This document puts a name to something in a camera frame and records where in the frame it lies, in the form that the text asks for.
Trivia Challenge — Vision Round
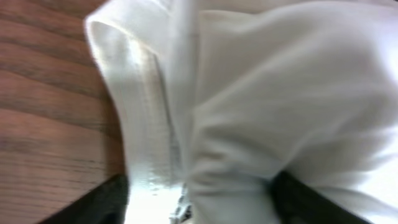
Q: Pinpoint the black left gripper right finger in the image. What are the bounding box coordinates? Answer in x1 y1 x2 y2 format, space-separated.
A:
269 172 371 224

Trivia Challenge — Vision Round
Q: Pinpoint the white printed t-shirt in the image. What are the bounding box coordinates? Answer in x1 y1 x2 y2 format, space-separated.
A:
85 1 397 223

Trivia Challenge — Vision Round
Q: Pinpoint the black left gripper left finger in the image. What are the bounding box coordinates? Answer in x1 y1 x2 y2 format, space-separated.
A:
39 174 128 224

